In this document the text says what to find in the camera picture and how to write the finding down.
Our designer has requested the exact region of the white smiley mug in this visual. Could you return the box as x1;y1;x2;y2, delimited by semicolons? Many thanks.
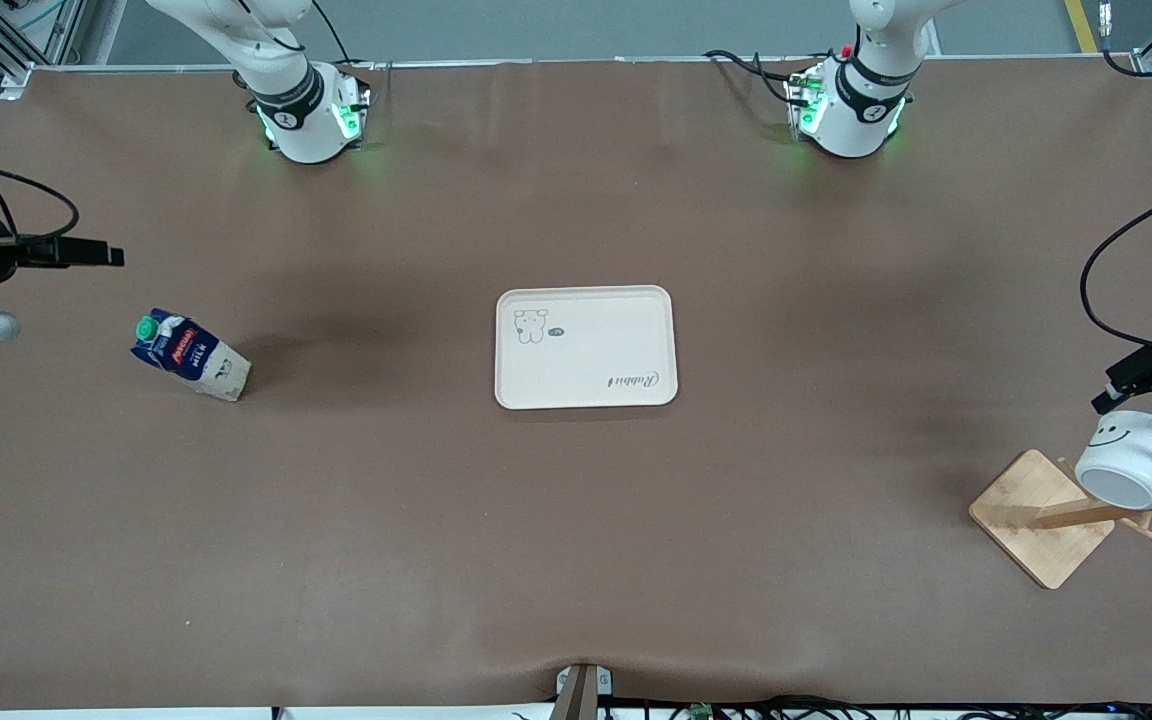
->
1074;410;1152;512

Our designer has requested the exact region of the blue milk carton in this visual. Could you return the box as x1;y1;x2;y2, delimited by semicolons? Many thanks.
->
131;309;253;403

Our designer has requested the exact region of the white tray with rabbit print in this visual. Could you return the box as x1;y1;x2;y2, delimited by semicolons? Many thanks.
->
494;285;679;411

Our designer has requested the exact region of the wooden mug tree stand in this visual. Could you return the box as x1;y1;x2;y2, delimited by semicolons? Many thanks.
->
969;428;1152;591

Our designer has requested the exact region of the brown table cover mat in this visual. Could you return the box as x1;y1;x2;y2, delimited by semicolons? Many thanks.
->
0;58;1152;713

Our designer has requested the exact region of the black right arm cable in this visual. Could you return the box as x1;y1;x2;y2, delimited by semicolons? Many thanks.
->
0;155;81;247

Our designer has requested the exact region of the black base power cable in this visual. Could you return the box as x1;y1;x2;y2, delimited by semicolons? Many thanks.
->
703;48;801;107
310;0;379;73

